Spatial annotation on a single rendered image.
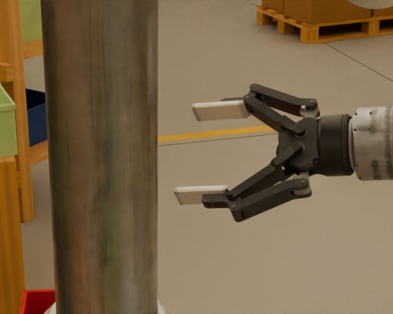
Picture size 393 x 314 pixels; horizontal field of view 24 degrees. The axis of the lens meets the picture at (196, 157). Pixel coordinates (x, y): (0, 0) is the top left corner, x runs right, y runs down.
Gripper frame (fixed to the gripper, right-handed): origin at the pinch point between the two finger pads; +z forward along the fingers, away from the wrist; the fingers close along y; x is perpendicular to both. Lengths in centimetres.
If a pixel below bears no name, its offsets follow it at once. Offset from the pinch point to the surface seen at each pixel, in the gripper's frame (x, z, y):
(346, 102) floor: 324, 50, -294
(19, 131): 164, 150, -148
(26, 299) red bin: 27.8, 35.4, 5.9
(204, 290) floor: 192, 68, -90
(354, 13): 395, 64, -447
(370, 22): 407, 54, -448
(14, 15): 125, 142, -174
